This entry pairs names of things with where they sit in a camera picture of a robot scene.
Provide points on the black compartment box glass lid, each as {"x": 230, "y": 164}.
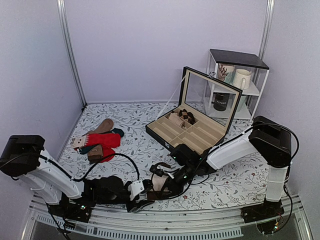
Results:
{"x": 208, "y": 131}

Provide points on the right aluminium corner post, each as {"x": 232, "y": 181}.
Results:
{"x": 266, "y": 28}

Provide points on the white red character sock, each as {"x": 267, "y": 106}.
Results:
{"x": 79, "y": 142}

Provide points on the white ribbed mug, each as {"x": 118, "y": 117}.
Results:
{"x": 242, "y": 79}

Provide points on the rolled brown checked sock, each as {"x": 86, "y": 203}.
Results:
{"x": 187, "y": 116}

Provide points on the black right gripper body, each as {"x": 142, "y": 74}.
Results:
{"x": 188, "y": 170}

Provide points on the white mug coral pattern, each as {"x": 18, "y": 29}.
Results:
{"x": 224, "y": 70}

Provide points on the floral patterned table mat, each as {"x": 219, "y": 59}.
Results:
{"x": 242, "y": 179}

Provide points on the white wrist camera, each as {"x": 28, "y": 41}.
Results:
{"x": 161, "y": 169}
{"x": 139, "y": 187}

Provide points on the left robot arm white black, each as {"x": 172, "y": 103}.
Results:
{"x": 25, "y": 158}

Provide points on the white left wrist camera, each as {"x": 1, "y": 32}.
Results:
{"x": 139, "y": 187}

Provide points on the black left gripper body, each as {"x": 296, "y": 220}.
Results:
{"x": 134, "y": 207}

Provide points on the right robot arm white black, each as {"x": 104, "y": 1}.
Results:
{"x": 271, "y": 140}

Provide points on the aluminium corner post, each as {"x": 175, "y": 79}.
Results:
{"x": 266, "y": 28}
{"x": 69, "y": 49}

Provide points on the folded brown tan sock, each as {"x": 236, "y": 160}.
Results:
{"x": 95, "y": 154}

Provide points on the dark green sock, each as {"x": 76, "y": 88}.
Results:
{"x": 118, "y": 131}

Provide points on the left aluminium corner post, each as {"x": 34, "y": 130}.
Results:
{"x": 69, "y": 49}

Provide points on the cream brown striped sock pair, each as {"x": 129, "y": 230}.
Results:
{"x": 158, "y": 182}

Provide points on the black cylindrical mug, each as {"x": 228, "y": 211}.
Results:
{"x": 221, "y": 101}

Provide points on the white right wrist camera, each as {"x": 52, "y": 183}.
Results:
{"x": 161, "y": 169}

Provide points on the aluminium front rail frame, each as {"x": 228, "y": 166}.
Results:
{"x": 194, "y": 218}

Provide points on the white shelf black top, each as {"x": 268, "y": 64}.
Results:
{"x": 250, "y": 97}

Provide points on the rolled cream sock in box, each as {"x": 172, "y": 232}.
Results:
{"x": 175, "y": 119}

